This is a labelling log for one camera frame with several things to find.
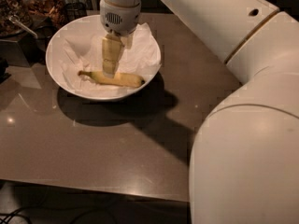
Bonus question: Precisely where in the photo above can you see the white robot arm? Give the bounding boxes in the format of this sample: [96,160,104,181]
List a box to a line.
[100,0,299,224]

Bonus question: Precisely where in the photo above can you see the glass snack jar right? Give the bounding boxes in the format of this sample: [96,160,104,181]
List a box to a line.
[25,0,67,28]

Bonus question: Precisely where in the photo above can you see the white paper liner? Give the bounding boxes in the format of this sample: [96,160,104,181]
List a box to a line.
[60,23,161,101]

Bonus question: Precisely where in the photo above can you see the white bowl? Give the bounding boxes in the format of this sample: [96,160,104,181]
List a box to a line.
[45,14,163,102]

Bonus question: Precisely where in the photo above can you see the black mesh cup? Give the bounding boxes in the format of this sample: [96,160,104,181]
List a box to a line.
[65,2,87,21]

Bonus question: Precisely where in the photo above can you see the metal scoop handle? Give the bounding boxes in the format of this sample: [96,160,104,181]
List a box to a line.
[8,15,38,39]

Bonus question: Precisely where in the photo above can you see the black floor cables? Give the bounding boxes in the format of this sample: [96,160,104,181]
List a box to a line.
[0,203,120,224]

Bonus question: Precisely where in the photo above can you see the glass snack jar left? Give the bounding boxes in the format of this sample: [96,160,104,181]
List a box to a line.
[0,0,33,37]

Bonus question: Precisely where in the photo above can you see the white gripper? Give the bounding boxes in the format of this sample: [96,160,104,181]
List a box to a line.
[100,0,141,77]

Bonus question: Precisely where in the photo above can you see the yellow banana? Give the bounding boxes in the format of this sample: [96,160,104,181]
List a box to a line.
[78,70,145,88]

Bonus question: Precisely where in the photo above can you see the glass snack jar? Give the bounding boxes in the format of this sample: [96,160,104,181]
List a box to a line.
[0,0,33,37]
[25,0,67,28]

